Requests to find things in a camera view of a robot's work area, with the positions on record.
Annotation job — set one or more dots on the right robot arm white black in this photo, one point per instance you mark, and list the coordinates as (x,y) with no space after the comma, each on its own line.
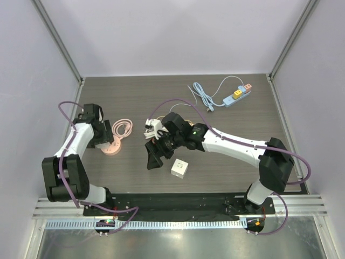
(270,158)

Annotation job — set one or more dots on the pink plug adapter on strip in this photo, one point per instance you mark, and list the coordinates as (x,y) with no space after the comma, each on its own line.
(247,88)

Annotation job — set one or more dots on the white cube socket tiger sticker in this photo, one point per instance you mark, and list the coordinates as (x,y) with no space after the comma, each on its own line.
(104,146)

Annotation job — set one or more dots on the aluminium frame post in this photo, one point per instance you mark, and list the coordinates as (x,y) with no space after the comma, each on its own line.
(38,5)
(297,30)

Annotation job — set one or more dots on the yellow plug adapter on strip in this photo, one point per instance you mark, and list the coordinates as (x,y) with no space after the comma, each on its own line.
(237,94)

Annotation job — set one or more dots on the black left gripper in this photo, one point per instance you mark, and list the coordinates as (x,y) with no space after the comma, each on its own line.
(107,136)

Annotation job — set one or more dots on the aluminium frame rail front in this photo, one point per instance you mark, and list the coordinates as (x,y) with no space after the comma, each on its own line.
(298,205)

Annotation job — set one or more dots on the light blue power strip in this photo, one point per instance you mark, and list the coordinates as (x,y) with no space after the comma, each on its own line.
(228,101)

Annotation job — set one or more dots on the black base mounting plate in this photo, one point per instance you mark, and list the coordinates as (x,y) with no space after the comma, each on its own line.
(185,208)

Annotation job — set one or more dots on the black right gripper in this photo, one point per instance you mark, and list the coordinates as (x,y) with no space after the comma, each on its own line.
(157,148)

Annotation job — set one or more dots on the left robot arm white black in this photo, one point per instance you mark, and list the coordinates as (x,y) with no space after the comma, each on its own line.
(64,175)

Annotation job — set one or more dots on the right aluminium frame post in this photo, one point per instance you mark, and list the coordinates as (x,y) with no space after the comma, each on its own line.
(297,30)

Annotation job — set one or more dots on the white slotted cable duct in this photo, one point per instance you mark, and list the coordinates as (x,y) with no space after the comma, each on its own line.
(107,224)

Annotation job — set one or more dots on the left aluminium frame post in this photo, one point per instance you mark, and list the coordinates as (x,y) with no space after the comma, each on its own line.
(38,5)

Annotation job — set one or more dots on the white cube socket plain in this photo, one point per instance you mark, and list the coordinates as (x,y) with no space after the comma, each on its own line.
(179,168)

